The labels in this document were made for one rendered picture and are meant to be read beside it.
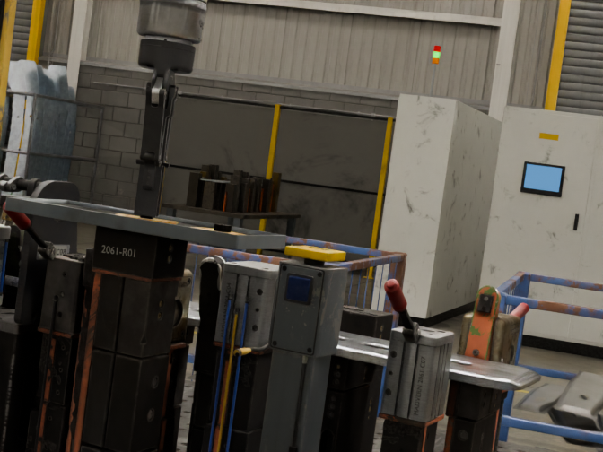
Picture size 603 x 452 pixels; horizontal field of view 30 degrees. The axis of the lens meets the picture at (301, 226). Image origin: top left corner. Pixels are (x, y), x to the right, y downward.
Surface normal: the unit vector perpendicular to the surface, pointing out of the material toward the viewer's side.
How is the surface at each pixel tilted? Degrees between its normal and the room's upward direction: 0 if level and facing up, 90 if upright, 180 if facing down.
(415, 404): 90
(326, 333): 90
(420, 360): 90
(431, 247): 90
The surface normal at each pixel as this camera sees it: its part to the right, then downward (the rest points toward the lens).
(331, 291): 0.90, 0.14
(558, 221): -0.27, 0.01
